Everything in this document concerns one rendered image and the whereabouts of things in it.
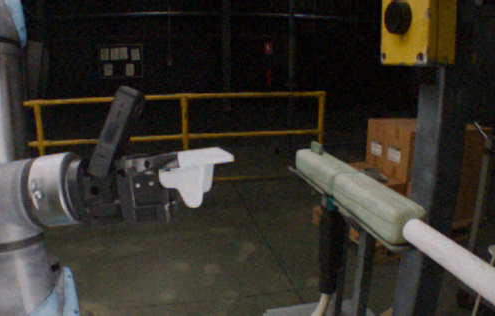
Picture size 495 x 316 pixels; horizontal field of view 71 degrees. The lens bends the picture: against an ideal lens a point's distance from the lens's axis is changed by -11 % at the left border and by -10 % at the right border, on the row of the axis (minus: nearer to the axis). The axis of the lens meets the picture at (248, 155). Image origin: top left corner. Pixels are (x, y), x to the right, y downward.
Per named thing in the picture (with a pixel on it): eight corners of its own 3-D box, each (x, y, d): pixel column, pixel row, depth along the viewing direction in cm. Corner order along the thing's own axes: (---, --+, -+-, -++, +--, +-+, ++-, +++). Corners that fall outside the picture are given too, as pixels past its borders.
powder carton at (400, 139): (421, 167, 293) (426, 123, 284) (446, 177, 265) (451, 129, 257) (382, 171, 284) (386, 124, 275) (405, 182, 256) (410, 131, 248)
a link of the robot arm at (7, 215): (-5, 232, 50) (-16, 165, 50) (69, 224, 50) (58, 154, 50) (-46, 248, 41) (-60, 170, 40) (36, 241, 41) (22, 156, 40)
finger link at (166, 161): (200, 165, 41) (148, 170, 46) (198, 149, 41) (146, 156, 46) (169, 172, 38) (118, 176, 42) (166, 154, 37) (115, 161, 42)
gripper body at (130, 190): (183, 210, 50) (97, 220, 49) (174, 145, 49) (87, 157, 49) (173, 222, 42) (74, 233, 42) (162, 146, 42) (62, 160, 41)
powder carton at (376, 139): (402, 159, 321) (406, 118, 312) (423, 167, 293) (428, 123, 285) (365, 161, 312) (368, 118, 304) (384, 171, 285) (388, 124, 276)
